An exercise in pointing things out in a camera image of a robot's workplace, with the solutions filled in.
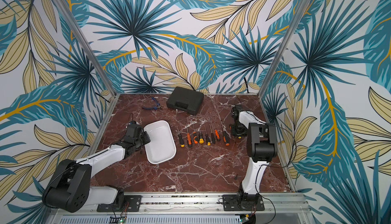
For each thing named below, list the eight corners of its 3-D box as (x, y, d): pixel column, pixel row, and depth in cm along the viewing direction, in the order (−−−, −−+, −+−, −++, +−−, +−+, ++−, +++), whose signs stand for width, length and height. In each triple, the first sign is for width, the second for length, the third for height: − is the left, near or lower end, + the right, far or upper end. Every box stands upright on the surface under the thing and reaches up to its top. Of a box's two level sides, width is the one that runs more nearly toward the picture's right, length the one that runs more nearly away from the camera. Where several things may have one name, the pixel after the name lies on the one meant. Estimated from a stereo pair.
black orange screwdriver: (225, 146, 95) (226, 144, 93) (217, 123, 106) (218, 120, 104) (229, 145, 95) (230, 143, 93) (221, 122, 106) (221, 120, 104)
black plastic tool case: (165, 106, 113) (164, 101, 109) (177, 88, 125) (177, 83, 121) (195, 116, 108) (195, 111, 104) (204, 96, 120) (205, 91, 116)
